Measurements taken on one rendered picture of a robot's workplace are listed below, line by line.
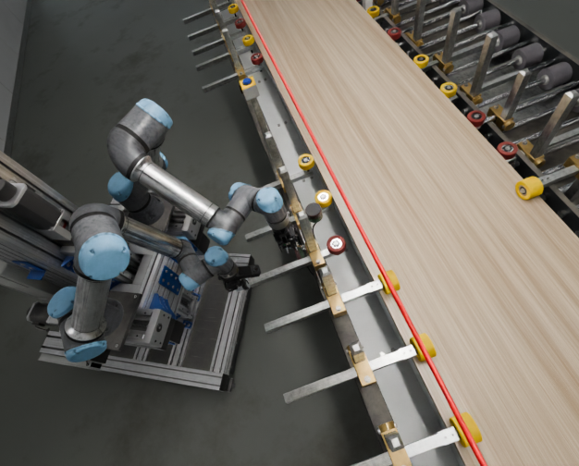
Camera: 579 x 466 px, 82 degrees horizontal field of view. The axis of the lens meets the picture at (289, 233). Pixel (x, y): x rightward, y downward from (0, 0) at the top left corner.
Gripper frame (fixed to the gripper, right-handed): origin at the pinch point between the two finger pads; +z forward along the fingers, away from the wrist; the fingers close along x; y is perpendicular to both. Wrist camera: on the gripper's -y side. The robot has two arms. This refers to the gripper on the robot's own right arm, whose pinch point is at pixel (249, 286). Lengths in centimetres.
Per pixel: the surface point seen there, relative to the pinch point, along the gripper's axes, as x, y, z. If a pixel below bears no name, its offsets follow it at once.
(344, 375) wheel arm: 50, -26, -13
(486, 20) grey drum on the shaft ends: -106, -180, -1
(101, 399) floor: -1, 134, 83
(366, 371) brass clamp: 51, -33, -14
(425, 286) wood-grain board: 30, -66, -7
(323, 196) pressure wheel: -25, -46, -9
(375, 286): 25, -49, -13
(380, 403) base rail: 60, -34, 13
